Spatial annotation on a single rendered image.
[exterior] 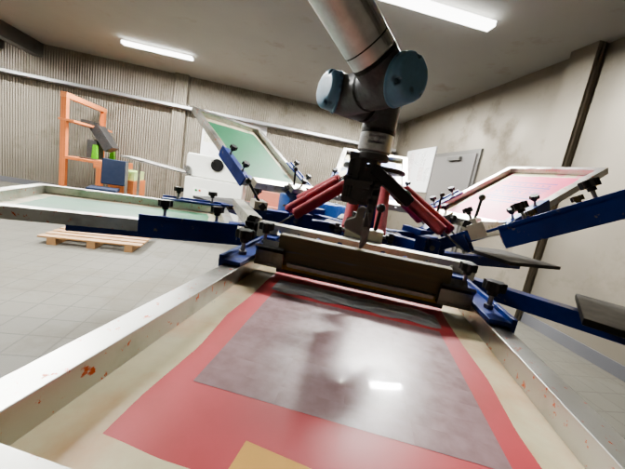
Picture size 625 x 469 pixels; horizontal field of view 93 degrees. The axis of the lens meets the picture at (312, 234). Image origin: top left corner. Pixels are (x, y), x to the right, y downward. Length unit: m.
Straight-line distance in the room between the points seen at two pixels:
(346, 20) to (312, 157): 7.51
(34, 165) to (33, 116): 1.07
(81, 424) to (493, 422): 0.43
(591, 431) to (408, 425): 0.19
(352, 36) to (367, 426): 0.50
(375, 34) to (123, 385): 0.54
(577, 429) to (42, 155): 9.47
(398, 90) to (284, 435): 0.47
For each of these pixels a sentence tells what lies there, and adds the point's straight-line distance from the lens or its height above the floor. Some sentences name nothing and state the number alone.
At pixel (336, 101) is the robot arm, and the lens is 0.62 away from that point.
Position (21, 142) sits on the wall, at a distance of 9.69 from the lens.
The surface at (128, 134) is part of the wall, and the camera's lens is 8.60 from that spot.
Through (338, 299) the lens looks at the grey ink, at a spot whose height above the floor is 0.96.
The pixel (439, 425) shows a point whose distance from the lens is 0.42.
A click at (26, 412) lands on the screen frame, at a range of 0.36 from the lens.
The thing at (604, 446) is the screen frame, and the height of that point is 0.99.
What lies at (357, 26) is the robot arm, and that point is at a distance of 0.51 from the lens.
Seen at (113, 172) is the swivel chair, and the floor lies 0.75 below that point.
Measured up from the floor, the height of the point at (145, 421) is 0.96.
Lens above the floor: 1.19
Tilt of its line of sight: 10 degrees down
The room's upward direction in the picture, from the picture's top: 10 degrees clockwise
